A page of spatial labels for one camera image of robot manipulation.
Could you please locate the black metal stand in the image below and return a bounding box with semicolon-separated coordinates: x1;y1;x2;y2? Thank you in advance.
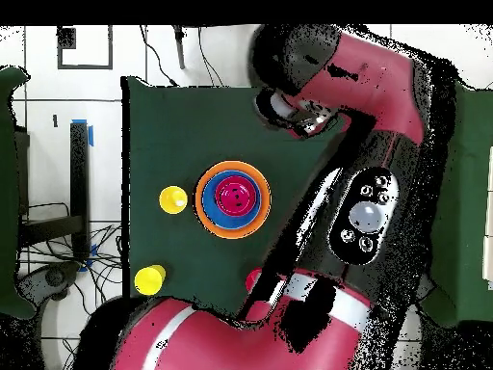
16;120;91;263

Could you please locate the large yellow-orange bowl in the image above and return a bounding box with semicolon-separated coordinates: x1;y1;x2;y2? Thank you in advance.
194;160;272;241

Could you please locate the black cable with plug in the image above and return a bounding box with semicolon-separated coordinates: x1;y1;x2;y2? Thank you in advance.
139;25;179;89

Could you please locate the amber yellow cup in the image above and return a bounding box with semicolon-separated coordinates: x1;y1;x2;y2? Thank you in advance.
158;185;190;216

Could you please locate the grey office chair base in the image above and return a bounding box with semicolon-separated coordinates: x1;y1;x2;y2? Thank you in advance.
16;261;81;303

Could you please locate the grey square floor frame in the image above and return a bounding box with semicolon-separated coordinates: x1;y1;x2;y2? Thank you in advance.
56;25;114;71

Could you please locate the bright yellow cup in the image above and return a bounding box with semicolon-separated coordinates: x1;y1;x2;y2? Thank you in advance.
133;264;168;297

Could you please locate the blue bowl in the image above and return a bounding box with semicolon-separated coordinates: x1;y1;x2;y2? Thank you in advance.
200;169;263;231

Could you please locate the green cloth side table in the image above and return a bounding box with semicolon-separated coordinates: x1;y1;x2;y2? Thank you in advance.
0;65;37;321
419;80;493;329

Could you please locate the red cup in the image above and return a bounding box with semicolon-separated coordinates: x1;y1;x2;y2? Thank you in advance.
245;268;264;293

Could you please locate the pink bowl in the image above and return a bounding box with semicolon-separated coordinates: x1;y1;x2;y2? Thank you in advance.
213;173;259;218

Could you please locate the pink cup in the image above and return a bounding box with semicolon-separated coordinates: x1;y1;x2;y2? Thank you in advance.
221;180;252;212

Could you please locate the thin black cable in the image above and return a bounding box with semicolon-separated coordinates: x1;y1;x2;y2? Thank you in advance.
196;25;225;89

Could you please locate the blue tape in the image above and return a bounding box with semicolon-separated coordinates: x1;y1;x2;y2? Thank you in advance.
70;119;95;148

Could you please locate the dark green table cloth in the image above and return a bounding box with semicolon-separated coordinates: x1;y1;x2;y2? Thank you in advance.
120;75;348;321

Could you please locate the tangle of cables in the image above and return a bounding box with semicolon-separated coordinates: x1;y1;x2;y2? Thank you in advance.
22;225;125;370

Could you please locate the grey metal leg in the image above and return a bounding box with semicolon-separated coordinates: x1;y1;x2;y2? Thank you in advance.
171;24;188;71

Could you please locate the black cabinet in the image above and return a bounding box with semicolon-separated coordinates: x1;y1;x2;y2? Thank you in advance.
13;129;31;217

